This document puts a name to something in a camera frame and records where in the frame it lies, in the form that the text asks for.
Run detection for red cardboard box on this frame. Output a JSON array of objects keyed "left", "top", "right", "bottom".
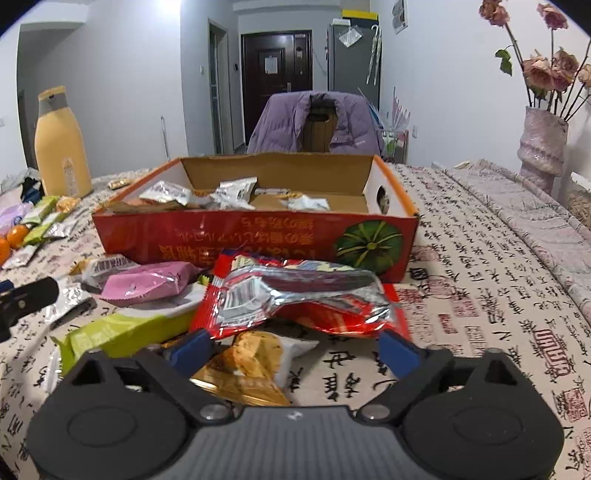
[{"left": 92, "top": 154, "right": 420, "bottom": 283}]

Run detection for yellow bottle with grey collar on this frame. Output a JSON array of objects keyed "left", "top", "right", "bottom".
[{"left": 34, "top": 86, "right": 93, "bottom": 198}]

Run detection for dried pink roses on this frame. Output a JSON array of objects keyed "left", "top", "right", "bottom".
[{"left": 478, "top": 0, "right": 591, "bottom": 121}]

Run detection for pile of mixed snack packets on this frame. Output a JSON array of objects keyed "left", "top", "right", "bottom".
[{"left": 111, "top": 176, "right": 331, "bottom": 214}]

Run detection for small white snack packet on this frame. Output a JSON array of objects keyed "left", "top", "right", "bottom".
[
  {"left": 46, "top": 219, "right": 81, "bottom": 238},
  {"left": 2, "top": 244, "right": 51, "bottom": 269}
]

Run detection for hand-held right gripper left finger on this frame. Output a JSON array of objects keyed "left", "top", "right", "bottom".
[{"left": 60, "top": 329, "right": 234, "bottom": 424}]

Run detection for wall poster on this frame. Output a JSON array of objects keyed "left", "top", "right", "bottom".
[{"left": 392, "top": 0, "right": 409, "bottom": 34}]

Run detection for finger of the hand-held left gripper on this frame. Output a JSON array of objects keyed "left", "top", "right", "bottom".
[{"left": 0, "top": 276, "right": 61, "bottom": 343}]

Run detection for dark entrance door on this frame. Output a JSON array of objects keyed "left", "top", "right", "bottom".
[{"left": 241, "top": 31, "right": 314, "bottom": 151}]

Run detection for purple tissue pack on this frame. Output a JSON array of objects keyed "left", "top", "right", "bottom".
[{"left": 0, "top": 203, "right": 33, "bottom": 234}]

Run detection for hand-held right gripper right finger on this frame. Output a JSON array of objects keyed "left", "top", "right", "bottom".
[{"left": 359, "top": 329, "right": 519, "bottom": 426}]

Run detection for pink quilted cloth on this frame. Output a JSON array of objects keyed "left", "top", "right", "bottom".
[{"left": 431, "top": 159, "right": 591, "bottom": 324}]

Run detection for gold triangular snack packet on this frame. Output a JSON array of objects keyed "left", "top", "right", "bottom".
[{"left": 189, "top": 331, "right": 319, "bottom": 407}]

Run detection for red foil snack packet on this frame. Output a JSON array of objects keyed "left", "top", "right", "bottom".
[{"left": 190, "top": 253, "right": 411, "bottom": 340}]

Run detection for long green snack packet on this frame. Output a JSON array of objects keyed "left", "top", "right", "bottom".
[{"left": 51, "top": 311, "right": 206, "bottom": 377}]

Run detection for folded white umbrella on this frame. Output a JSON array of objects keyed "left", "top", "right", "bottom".
[{"left": 367, "top": 25, "right": 384, "bottom": 86}]

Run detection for grey fridge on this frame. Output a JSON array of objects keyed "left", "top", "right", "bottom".
[{"left": 327, "top": 18, "right": 382, "bottom": 112}]

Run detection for purple jacket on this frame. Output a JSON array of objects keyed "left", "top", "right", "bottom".
[{"left": 247, "top": 91, "right": 385, "bottom": 155}]

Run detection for white plastic bag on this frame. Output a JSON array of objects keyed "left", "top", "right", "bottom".
[{"left": 0, "top": 168, "right": 40, "bottom": 204}]

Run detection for green and white snack bar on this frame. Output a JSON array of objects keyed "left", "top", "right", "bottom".
[
  {"left": 23, "top": 196, "right": 61, "bottom": 222},
  {"left": 23, "top": 212, "right": 68, "bottom": 245}
]

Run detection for pale pink vase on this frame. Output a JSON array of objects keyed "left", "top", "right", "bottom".
[{"left": 517, "top": 106, "right": 570, "bottom": 195}]

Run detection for small pink snack packet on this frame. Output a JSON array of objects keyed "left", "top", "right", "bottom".
[{"left": 99, "top": 261, "right": 197, "bottom": 305}]

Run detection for silver snack packet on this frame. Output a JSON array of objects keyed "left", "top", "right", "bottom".
[{"left": 44, "top": 277, "right": 98, "bottom": 328}]

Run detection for wooden chair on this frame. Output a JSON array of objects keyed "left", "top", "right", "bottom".
[{"left": 302, "top": 95, "right": 342, "bottom": 153}]

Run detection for white interior door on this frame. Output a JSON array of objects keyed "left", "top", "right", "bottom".
[{"left": 208, "top": 18, "right": 230, "bottom": 155}]

